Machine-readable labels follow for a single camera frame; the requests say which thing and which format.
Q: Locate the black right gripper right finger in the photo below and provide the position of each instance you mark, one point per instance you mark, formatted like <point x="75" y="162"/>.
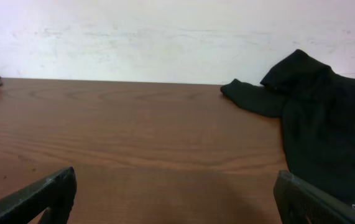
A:
<point x="299" y="202"/>

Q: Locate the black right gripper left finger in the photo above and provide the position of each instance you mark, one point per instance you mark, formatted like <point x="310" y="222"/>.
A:
<point x="53" y="197"/>

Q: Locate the black leggings with red waistband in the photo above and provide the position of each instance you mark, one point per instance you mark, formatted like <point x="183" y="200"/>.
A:
<point x="316" y="107"/>

